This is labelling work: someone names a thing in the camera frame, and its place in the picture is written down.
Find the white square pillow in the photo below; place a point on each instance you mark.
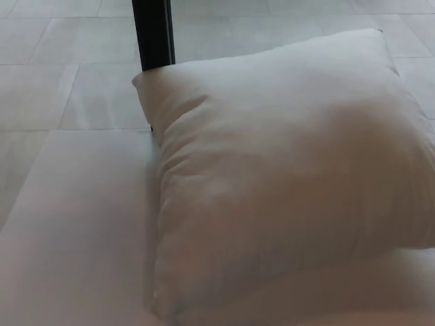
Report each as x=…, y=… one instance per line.
x=272, y=169

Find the black metal post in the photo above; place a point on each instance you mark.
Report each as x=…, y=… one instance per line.
x=153, y=34

